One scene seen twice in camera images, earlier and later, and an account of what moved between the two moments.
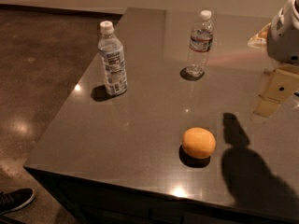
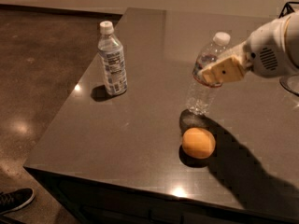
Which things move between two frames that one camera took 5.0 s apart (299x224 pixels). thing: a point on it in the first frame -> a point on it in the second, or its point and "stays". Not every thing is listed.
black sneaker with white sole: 15,199 stays
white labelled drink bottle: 112,58 stays
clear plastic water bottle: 200,43 -> 202,94
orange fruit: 198,143 stays
